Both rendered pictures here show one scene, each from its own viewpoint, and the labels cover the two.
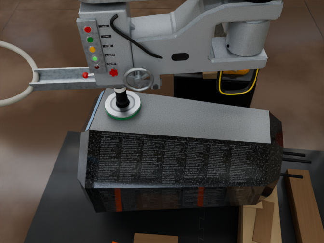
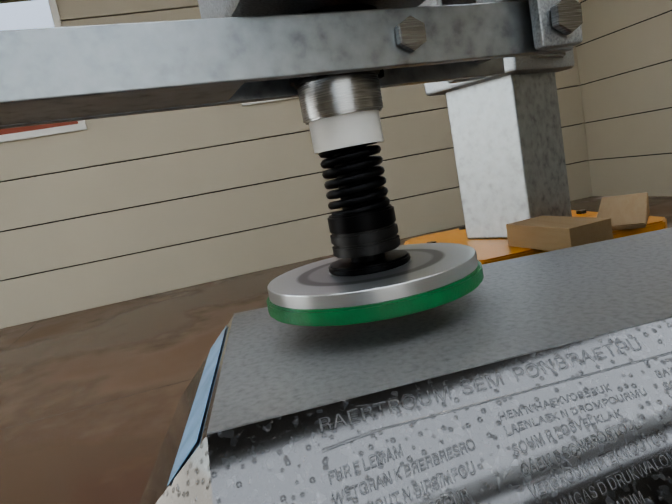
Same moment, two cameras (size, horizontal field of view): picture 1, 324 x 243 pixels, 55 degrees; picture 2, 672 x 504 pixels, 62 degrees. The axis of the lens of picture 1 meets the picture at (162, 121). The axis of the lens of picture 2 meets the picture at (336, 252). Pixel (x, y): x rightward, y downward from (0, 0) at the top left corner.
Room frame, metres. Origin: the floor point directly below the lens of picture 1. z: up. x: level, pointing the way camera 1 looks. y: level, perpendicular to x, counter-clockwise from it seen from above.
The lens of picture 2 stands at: (0.74, 0.42, 1.02)
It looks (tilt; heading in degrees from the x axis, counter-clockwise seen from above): 9 degrees down; 343
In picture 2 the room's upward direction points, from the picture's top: 10 degrees counter-clockwise
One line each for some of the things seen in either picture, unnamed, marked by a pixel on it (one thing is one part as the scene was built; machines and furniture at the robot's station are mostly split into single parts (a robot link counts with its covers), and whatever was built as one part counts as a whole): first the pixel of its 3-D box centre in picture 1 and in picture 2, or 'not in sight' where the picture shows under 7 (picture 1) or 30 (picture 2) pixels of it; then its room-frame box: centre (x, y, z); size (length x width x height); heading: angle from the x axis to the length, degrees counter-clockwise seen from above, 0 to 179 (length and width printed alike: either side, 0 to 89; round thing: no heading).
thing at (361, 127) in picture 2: (119, 86); (345, 129); (1.27, 0.23, 1.05); 0.07 x 0.07 x 0.04
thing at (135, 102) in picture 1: (122, 103); (370, 271); (1.27, 0.23, 0.91); 0.21 x 0.21 x 0.01
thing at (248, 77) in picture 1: (210, 87); not in sight; (1.93, -0.44, 0.37); 0.66 x 0.66 x 0.74; 81
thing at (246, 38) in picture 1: (247, 29); not in sight; (1.28, -0.43, 1.38); 0.19 x 0.19 x 0.20
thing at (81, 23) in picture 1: (92, 47); not in sight; (1.15, 0.30, 1.41); 0.08 x 0.03 x 0.28; 91
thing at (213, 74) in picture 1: (209, 66); (556, 233); (1.69, -0.35, 0.81); 0.20 x 0.10 x 0.05; 179
